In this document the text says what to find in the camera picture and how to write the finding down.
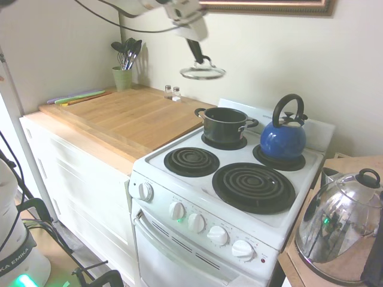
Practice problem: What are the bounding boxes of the black kitchen spoon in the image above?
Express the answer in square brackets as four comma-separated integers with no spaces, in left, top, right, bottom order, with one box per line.
[111,41,124,69]

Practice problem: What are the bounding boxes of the chrome electric kettle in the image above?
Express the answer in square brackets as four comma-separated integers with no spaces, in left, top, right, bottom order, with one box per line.
[294,167,383,285]

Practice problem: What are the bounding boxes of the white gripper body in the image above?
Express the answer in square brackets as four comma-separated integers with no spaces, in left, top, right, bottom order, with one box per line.
[172,13,209,42]

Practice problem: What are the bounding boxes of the small black coil burner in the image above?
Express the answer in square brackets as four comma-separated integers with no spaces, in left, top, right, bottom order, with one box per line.
[200,132,248,151]
[163,146,221,178]
[252,143,306,172]

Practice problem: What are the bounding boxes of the blue whistling kettle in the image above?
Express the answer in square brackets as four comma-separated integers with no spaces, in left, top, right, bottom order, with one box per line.
[259,93,309,161]

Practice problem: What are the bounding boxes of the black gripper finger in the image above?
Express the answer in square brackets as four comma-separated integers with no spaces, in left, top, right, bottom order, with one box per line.
[186,38,202,63]
[193,40,211,64]

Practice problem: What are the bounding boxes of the metal whisk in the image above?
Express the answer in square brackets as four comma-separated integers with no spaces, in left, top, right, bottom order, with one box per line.
[117,50,129,71]

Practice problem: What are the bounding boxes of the large black coil burner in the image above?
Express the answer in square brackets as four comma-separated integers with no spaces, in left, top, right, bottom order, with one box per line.
[212,162,297,215]

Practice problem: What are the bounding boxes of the white oven door handle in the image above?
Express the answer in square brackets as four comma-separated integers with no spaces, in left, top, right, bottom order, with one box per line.
[132,208,237,285]

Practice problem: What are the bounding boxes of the black kitchen utensils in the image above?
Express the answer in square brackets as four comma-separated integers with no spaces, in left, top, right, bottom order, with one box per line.
[123,37,136,70]

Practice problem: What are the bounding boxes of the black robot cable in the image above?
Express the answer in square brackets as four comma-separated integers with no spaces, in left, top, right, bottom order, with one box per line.
[74,0,194,33]

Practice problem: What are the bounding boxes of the purple knife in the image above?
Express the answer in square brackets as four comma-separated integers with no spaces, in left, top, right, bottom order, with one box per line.
[46,94,88,105]

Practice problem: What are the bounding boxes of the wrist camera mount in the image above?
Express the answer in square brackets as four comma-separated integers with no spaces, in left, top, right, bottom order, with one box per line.
[164,0,208,23]

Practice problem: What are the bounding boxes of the green utensil holder cup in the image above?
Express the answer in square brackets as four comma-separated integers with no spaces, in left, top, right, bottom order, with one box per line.
[111,66,133,93]

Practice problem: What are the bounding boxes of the large wooden cutting board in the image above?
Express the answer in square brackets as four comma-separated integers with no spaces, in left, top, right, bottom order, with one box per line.
[38,89,218,164]

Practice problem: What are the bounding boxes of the black cooking pot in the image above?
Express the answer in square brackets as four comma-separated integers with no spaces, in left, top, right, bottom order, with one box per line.
[194,107,260,145]

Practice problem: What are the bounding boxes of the white electric stove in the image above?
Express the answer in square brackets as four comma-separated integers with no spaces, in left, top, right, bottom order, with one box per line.
[129,97,336,287]

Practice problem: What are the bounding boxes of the glass pot lid black handle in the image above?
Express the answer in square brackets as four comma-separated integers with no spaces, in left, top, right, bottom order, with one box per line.
[179,55,227,81]

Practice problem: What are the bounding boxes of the white stove knob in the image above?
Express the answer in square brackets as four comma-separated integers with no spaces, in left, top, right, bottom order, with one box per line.
[206,225,229,247]
[168,201,186,221]
[138,181,154,202]
[231,239,256,263]
[187,213,206,234]

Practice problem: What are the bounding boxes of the orange knife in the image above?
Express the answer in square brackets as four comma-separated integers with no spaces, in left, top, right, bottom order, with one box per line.
[60,91,113,107]

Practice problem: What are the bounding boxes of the black slotted spoon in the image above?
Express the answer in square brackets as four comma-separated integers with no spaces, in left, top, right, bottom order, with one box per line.
[130,39,143,71]

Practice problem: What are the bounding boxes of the white base cabinet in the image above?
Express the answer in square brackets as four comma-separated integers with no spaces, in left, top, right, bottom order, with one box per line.
[19,114,137,285]

